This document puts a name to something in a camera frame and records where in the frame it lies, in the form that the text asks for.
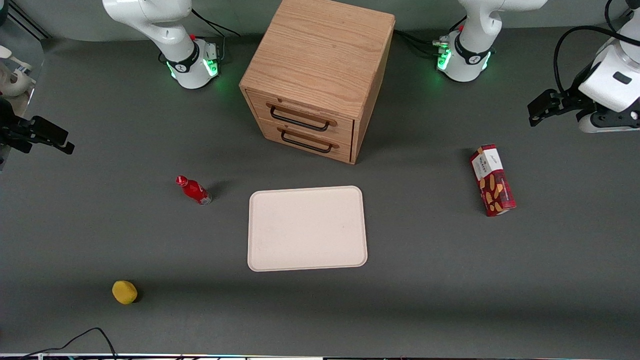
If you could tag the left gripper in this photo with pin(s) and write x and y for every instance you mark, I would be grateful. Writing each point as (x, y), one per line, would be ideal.
(571, 101)

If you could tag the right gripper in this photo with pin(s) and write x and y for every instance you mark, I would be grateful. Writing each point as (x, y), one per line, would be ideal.
(11, 131)

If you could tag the red cookie box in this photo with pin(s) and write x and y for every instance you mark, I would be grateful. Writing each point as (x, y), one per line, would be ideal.
(492, 182)

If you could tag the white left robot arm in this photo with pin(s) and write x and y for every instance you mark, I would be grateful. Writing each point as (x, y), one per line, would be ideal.
(467, 52)

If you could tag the beige plastic tray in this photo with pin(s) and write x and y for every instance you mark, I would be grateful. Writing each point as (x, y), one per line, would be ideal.
(307, 228)

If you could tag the small red bottle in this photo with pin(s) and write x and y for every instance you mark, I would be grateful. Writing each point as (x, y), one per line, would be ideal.
(194, 190)

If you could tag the yellow lemon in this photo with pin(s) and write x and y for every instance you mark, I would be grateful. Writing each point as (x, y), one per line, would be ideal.
(124, 292)

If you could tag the wooden drawer cabinet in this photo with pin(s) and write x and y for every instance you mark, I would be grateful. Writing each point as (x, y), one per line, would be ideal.
(320, 55)

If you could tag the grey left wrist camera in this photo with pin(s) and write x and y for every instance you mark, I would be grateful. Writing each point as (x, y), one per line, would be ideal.
(607, 122)

